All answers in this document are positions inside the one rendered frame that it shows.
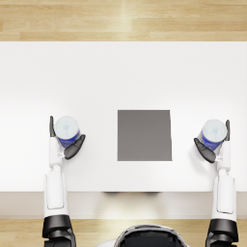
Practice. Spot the blue can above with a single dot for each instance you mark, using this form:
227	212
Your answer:
213	133
67	130

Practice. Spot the dark grey square mat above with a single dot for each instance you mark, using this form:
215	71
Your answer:
144	135

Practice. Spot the dark round robot body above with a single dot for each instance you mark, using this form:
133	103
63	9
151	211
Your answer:
149	237

